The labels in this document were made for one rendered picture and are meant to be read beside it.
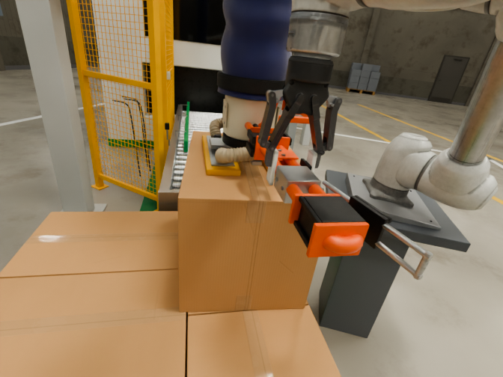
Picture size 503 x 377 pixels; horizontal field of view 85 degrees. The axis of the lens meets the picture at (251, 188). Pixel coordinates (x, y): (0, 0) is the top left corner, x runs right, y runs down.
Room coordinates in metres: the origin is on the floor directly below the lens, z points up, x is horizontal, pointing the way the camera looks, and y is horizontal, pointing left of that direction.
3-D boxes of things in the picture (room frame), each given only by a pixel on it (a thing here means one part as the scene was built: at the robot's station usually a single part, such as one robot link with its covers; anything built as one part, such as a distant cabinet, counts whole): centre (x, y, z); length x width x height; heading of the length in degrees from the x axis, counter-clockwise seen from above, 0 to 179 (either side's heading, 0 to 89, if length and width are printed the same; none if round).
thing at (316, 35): (0.51, -0.07, 1.30); 0.09 x 0.09 x 0.06
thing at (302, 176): (0.46, -0.08, 1.07); 0.07 x 0.07 x 0.04; 14
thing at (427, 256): (0.40, -0.15, 1.07); 0.31 x 0.03 x 0.05; 27
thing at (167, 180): (2.33, 0.72, 0.50); 2.31 x 0.05 x 0.19; 14
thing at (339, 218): (0.33, -0.11, 1.07); 0.08 x 0.07 x 0.05; 14
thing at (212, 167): (0.89, 0.13, 0.97); 0.34 x 0.10 x 0.05; 14
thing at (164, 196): (1.27, 0.12, 0.58); 0.70 x 0.03 x 0.06; 104
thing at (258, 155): (0.67, -0.03, 1.07); 0.10 x 0.08 x 0.06; 104
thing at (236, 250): (0.90, 0.03, 0.74); 0.60 x 0.40 x 0.40; 10
